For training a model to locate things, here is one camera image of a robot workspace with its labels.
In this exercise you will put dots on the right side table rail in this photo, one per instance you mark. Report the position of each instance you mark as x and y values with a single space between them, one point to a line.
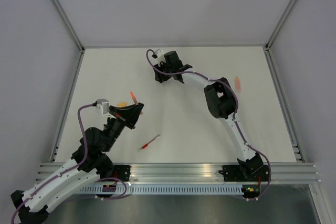
291 129

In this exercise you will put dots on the right frame post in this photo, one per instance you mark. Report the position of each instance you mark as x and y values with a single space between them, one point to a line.
284 16

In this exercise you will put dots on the left frame post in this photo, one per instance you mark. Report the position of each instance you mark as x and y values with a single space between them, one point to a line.
68 26

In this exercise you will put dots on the white slotted cable duct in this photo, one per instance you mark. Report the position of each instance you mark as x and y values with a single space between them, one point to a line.
162 189

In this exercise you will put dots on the pencil shaped pink pen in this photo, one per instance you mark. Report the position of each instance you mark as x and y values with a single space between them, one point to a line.
237 84

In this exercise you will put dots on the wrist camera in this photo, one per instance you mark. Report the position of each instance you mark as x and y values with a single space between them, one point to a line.
159 53
102 107

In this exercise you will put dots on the red thin pen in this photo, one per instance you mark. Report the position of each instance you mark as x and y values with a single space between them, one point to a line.
148 143

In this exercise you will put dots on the left side table rail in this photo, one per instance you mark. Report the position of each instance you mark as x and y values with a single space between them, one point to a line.
64 112

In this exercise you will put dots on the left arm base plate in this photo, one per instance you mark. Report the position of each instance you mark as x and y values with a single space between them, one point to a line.
121 172

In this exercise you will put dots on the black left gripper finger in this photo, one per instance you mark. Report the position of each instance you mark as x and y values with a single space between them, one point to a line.
128 108
132 117

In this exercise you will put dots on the table rail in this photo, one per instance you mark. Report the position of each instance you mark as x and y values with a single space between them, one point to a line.
291 129
64 112

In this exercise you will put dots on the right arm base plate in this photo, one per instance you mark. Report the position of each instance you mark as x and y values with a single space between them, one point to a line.
236 173

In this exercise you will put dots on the aluminium front rail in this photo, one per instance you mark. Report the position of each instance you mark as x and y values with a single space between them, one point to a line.
199 173

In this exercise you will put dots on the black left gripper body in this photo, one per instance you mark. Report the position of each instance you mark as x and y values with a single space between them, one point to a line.
123 117

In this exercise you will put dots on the orange highlighter pen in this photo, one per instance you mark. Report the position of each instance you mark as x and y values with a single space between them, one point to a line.
134 99

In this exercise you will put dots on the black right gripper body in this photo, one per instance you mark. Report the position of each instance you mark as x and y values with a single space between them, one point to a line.
164 68

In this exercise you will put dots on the small orange cap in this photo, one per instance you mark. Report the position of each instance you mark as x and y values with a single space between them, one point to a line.
122 104

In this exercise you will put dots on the frame post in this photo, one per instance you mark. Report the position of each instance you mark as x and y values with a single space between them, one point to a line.
284 16
68 26

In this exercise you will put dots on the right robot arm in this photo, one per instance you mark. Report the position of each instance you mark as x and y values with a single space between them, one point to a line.
221 101

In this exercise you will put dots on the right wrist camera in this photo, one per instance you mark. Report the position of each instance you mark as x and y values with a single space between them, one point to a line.
159 53

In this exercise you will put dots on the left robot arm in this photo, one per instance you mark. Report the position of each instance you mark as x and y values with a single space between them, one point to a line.
88 164

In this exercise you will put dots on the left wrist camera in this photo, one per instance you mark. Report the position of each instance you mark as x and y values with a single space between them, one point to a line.
102 107

